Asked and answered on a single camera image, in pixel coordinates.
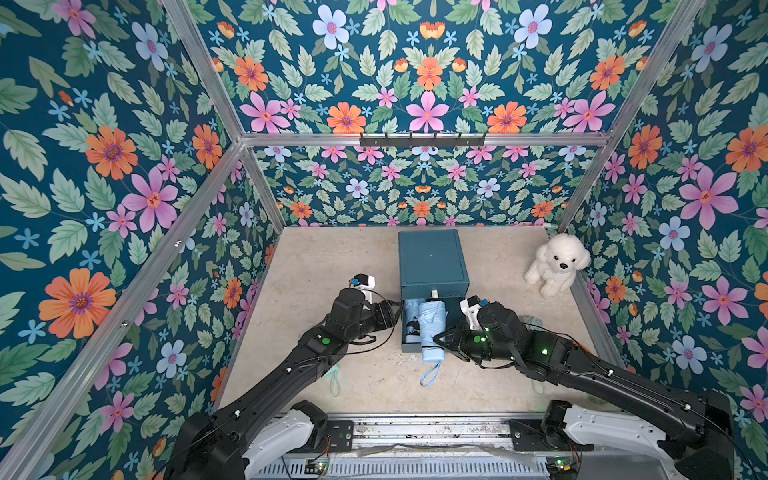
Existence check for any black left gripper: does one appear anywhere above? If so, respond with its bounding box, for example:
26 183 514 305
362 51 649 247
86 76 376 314
339 299 405 344

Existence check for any light blue umbrella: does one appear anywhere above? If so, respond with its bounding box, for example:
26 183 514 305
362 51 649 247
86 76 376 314
403 299 423 344
418 300 447 388

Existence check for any mint green umbrella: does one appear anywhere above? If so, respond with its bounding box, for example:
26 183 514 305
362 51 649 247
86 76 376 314
521 316 546 335
324 365 341 398

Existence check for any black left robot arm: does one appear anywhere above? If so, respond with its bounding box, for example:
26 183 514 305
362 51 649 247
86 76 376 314
163 288 403 479

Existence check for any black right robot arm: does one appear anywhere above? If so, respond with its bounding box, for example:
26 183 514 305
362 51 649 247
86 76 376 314
432 302 735 479

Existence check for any teal drawer cabinet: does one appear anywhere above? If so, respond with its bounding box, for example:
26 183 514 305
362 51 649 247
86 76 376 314
398 229 470 354

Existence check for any white plush dog toy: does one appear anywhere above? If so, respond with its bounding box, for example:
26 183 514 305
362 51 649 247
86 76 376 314
524 233 591 298

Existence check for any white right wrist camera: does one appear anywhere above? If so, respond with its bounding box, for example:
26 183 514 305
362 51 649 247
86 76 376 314
460 296 483 331

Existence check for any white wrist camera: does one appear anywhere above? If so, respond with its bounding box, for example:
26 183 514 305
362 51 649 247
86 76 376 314
349 273 376 291
460 296 483 331

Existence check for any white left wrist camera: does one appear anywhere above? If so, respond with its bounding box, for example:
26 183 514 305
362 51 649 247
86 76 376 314
349 273 376 291

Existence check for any aluminium front rail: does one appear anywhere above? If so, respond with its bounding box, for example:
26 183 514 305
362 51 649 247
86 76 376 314
179 413 691 480

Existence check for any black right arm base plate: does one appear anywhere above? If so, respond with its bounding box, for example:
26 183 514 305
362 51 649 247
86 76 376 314
508 419 595 453

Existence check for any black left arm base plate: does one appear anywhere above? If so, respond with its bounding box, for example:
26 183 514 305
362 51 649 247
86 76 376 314
304 420 355 454

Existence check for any black wall hook rail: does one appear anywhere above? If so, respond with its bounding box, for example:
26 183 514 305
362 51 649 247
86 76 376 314
358 132 486 149

